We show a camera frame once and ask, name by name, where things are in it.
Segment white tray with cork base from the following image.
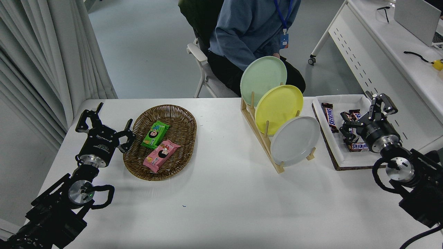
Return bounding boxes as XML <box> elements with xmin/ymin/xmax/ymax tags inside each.
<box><xmin>312</xmin><ymin>94</ymin><xmax>388</xmax><ymax>171</ymax></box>

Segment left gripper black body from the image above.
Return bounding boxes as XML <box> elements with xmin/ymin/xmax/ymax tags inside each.
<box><xmin>79</xmin><ymin>126</ymin><xmax>120</xmax><ymax>163</ymax></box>

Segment pink snack pack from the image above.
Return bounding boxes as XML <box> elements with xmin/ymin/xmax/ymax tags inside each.
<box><xmin>143</xmin><ymin>139</ymin><xmax>181</xmax><ymax>173</ymax></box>

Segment wooden plate rack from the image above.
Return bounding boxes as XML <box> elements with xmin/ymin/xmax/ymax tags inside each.
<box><xmin>241</xmin><ymin>82</ymin><xmax>316</xmax><ymax>174</ymax></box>

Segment white office chair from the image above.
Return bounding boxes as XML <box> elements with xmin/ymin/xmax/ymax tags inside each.
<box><xmin>178</xmin><ymin>0</ymin><xmax>240</xmax><ymax>98</ymax></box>

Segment yellow plate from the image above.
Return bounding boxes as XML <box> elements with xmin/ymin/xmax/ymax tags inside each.
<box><xmin>254</xmin><ymin>85</ymin><xmax>304</xmax><ymax>135</ymax></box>

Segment black-rimmed glasses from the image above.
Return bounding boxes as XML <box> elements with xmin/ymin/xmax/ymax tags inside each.
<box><xmin>377</xmin><ymin>6</ymin><xmax>391</xmax><ymax>24</ymax></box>

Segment white desk with perforated panel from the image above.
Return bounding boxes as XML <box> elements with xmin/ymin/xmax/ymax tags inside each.
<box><xmin>308</xmin><ymin>0</ymin><xmax>443</xmax><ymax>154</ymax></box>

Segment pale grey curtain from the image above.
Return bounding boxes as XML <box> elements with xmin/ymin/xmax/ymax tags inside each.
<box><xmin>0</xmin><ymin>0</ymin><xmax>118</xmax><ymax>153</ymax></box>

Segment person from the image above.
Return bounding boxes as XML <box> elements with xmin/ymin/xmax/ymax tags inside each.
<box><xmin>208</xmin><ymin>0</ymin><xmax>306</xmax><ymax>97</ymax></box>

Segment silver laptop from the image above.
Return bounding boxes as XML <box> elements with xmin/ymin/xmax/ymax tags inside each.
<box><xmin>394</xmin><ymin>0</ymin><xmax>443</xmax><ymax>48</ymax></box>

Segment black cable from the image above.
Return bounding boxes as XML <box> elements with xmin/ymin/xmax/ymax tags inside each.
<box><xmin>404</xmin><ymin>51</ymin><xmax>434</xmax><ymax>64</ymax></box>

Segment blue lanyard with badge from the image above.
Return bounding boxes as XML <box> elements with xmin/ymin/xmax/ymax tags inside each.
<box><xmin>273</xmin><ymin>0</ymin><xmax>294</xmax><ymax>49</ymax></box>

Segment pale green plate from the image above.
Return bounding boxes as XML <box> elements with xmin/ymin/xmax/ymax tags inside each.
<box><xmin>240</xmin><ymin>56</ymin><xmax>288</xmax><ymax>107</ymax></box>

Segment green snack pack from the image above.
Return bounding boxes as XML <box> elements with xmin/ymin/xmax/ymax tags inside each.
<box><xmin>141</xmin><ymin>120</ymin><xmax>170</xmax><ymax>150</ymax></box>

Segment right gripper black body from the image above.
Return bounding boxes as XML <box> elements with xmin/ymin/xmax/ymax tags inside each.
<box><xmin>358</xmin><ymin>119</ymin><xmax>400</xmax><ymax>149</ymax></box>

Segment brown wicker basket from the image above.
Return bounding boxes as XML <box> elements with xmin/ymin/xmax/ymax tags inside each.
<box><xmin>123</xmin><ymin>104</ymin><xmax>197</xmax><ymax>181</ymax></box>

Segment grey plate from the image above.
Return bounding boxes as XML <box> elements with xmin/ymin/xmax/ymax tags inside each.
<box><xmin>270</xmin><ymin>116</ymin><xmax>320</xmax><ymax>167</ymax></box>

